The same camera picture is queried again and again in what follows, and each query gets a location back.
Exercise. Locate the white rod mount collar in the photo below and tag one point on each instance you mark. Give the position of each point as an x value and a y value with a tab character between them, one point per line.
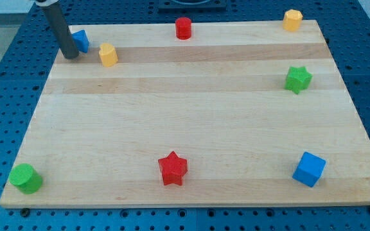
45	2

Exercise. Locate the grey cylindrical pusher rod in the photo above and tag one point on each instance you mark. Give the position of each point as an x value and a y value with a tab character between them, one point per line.
60	29

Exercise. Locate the yellow hexagon block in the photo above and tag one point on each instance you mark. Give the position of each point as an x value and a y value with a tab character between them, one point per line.
292	20

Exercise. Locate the blue triangle block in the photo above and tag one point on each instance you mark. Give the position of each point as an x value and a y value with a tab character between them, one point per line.
81	40

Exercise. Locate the yellow heart block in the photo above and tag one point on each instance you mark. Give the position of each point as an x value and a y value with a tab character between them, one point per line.
108	55

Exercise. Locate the red cylinder block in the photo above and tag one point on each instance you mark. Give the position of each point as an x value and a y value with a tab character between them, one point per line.
183	29

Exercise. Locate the green cylinder block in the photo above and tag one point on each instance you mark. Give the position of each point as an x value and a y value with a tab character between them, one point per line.
25	178

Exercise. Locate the red star block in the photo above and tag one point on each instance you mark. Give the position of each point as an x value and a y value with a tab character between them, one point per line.
172	169

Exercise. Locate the wooden board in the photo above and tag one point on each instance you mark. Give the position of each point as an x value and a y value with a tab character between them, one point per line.
217	99

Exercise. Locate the green star block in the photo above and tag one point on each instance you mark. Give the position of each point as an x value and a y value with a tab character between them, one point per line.
297	79

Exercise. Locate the blue cube block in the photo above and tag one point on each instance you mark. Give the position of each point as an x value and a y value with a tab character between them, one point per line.
309	169

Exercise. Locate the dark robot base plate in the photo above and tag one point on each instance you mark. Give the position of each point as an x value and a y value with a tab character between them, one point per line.
171	5

